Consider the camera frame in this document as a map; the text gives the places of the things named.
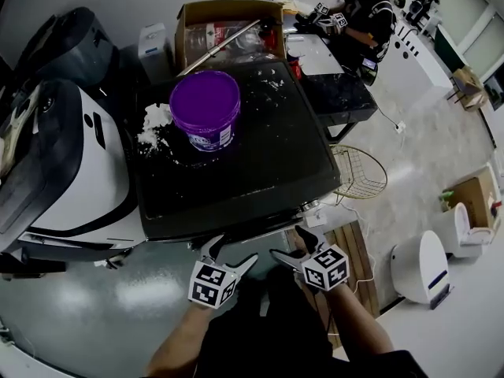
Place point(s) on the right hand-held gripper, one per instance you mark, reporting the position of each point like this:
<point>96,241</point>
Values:
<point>327,268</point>

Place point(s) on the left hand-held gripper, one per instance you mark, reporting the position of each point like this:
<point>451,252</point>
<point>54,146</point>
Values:
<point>208,286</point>

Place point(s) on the person's left forearm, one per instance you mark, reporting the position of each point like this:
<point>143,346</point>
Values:
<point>181,341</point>

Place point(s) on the person's right forearm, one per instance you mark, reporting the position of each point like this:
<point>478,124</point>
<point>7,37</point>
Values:
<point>360,325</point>

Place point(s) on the black cabinet appliance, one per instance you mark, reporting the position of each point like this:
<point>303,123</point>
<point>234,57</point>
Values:
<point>244,164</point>

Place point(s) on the open brown cardboard box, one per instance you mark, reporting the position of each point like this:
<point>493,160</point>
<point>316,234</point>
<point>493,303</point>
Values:
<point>232,8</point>

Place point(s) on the grey black machine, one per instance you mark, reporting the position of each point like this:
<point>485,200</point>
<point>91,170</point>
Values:
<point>67,45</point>

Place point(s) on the wooden slatted pallet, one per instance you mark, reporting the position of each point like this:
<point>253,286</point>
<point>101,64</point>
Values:
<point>354,258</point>

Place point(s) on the person's black clothing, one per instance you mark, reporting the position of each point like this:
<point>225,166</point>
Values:
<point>267,329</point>

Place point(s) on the white round appliance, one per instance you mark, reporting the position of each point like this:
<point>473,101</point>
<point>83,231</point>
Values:
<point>417,270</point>

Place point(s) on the white powder pile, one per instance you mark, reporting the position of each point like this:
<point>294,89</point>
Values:
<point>155,120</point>

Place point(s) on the white floor socket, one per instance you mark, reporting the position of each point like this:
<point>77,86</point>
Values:
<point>400,127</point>

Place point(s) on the black table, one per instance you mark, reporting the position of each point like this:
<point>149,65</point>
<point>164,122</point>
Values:
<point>338,97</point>

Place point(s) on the purple plastic bucket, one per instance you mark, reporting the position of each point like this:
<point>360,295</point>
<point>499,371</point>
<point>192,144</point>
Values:
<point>204,101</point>

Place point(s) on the white toilet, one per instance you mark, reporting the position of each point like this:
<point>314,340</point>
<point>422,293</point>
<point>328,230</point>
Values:
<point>466,227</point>

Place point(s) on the white black floor scrubber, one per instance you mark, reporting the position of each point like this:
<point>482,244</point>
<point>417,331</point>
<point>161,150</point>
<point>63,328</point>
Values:
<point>78,164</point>

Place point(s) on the large brown cardboard box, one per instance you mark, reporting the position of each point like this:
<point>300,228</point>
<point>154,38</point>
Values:
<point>478,195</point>

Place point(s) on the red tool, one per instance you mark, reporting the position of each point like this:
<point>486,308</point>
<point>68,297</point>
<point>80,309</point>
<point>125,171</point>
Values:
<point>295,65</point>

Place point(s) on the metal rod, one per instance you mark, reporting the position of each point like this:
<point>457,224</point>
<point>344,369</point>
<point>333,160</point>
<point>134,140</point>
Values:
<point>220,45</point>

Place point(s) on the white plastic canister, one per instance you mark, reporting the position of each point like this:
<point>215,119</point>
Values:
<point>155,49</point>

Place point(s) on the clear plastic bottle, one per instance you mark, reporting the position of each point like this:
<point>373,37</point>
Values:
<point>208,38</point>

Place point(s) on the dark red clamp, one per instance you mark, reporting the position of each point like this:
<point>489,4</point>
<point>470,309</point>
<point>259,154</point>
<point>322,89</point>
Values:
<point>271,28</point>

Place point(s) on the white cabinet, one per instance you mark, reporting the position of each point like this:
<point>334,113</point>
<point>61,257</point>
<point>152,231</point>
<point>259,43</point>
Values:
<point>417,53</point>

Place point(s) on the beige plastic part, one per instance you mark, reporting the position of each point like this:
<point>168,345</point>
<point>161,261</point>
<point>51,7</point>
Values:
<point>19,124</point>

